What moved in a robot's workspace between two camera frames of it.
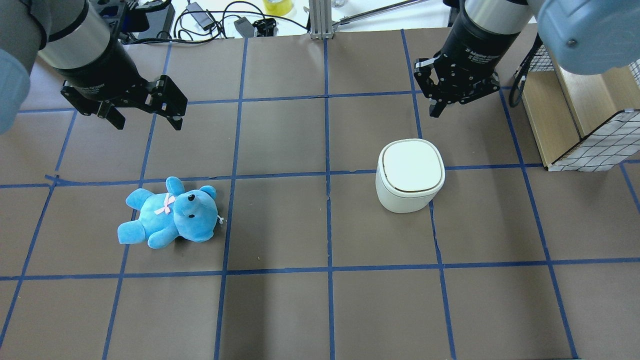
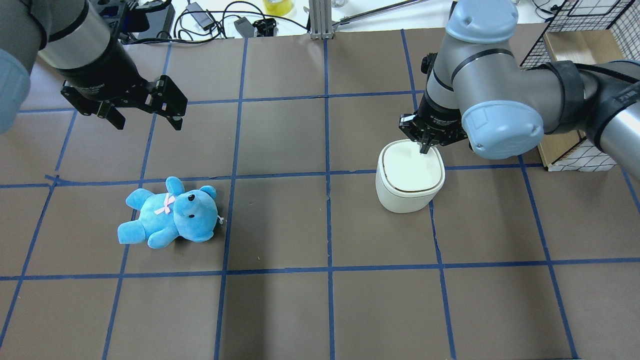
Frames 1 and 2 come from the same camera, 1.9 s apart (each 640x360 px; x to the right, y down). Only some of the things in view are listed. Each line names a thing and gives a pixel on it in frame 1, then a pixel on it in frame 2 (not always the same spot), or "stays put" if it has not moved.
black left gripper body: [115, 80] stays put
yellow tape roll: [278, 8] stays put
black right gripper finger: [471, 97] -> [425, 146]
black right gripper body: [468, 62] -> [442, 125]
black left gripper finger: [107, 110] stays put
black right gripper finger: [421, 72] -> [410, 125]
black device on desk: [161, 16] stays put
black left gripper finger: [167, 100] stays put
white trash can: [410, 173] stays put
